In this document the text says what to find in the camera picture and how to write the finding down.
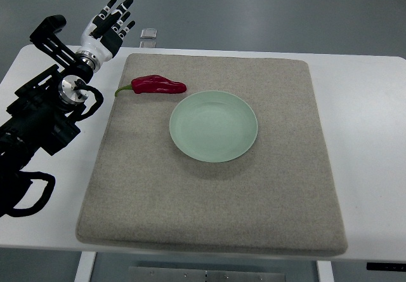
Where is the beige felt mat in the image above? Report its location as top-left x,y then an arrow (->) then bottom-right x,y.
76,53 -> 348,257

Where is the red chili pepper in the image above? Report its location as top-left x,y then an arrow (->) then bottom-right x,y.
114,75 -> 187,97

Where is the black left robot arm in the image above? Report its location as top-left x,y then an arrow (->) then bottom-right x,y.
1,15 -> 103,217

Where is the light green plate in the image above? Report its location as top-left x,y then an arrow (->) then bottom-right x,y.
169,91 -> 258,163

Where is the white right table leg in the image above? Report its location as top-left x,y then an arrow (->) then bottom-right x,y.
317,260 -> 334,282

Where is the metal base plate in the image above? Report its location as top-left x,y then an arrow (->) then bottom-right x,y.
128,266 -> 286,282

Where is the white table leg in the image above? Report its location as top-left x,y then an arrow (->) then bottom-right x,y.
74,252 -> 96,282
317,260 -> 334,282

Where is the small clear plastic box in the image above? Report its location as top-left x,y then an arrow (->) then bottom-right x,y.
140,28 -> 157,39

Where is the black table control panel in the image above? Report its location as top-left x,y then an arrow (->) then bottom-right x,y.
366,262 -> 406,272

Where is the white left table leg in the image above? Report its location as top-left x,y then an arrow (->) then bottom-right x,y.
74,252 -> 96,282

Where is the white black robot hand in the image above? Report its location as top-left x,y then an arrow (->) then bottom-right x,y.
75,0 -> 135,72

